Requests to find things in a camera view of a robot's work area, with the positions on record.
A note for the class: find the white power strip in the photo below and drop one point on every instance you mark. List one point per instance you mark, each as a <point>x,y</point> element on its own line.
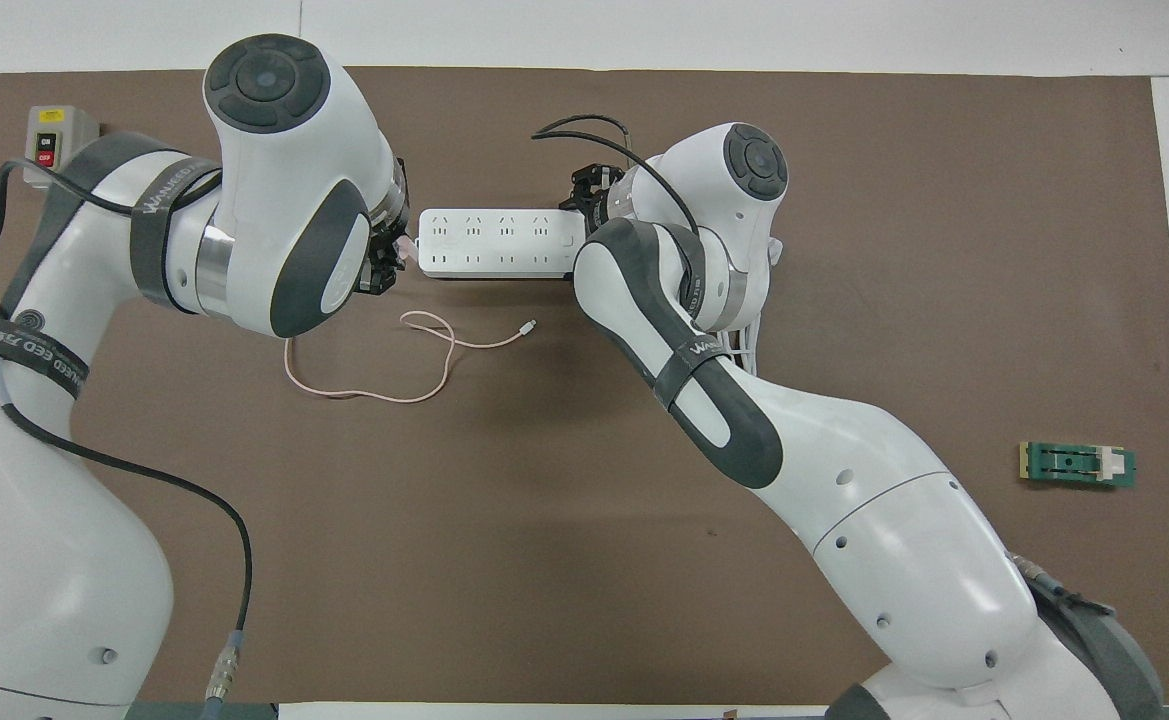
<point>504,243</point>

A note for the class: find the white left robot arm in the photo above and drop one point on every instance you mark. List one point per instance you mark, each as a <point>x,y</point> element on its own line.
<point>274,180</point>

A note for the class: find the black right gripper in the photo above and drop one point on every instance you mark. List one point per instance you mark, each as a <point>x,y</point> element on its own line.
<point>599,190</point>

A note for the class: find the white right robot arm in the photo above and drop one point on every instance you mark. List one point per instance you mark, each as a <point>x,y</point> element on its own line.
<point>844,500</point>

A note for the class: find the pink charger plug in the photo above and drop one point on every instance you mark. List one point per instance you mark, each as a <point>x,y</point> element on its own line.
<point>408,250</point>

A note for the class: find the brown table mat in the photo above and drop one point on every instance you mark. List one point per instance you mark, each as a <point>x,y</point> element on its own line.
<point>494,550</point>

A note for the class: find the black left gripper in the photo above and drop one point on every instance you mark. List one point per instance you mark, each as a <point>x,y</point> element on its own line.
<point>382,265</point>

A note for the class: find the green knife switch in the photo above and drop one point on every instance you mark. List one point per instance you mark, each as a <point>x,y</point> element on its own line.
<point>1074,465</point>

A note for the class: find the grey on-off switch box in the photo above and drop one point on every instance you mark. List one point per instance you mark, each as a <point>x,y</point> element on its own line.
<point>54,135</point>

